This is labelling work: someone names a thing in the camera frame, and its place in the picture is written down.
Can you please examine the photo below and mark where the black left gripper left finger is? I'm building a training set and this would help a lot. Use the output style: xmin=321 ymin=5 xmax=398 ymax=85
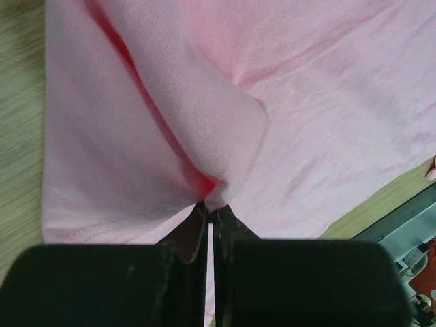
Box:
xmin=1 ymin=203 xmax=208 ymax=326

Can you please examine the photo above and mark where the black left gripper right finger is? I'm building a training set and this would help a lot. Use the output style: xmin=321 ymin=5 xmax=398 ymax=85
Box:
xmin=211 ymin=207 xmax=416 ymax=326

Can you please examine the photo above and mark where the pink t shirt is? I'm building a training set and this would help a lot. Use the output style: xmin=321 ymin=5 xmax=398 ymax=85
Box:
xmin=40 ymin=0 xmax=436 ymax=327

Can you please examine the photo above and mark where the aluminium frame rail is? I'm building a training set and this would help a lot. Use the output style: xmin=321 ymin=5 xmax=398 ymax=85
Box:
xmin=354 ymin=184 xmax=435 ymax=326

